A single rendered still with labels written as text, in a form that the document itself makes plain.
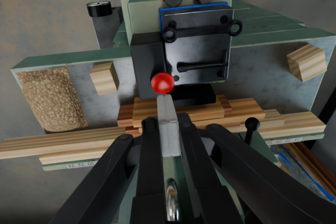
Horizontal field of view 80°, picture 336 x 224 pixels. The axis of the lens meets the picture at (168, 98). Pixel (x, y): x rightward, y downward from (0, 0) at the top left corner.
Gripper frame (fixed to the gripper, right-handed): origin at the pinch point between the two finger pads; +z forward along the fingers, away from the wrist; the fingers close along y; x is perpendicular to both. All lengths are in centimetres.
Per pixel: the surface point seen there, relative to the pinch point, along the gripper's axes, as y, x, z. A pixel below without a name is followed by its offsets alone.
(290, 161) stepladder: 65, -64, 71
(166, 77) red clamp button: 0.6, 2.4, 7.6
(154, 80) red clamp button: -0.9, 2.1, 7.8
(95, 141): -14.5, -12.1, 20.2
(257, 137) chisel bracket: 14.7, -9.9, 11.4
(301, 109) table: 31.2, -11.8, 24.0
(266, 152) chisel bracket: 14.5, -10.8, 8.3
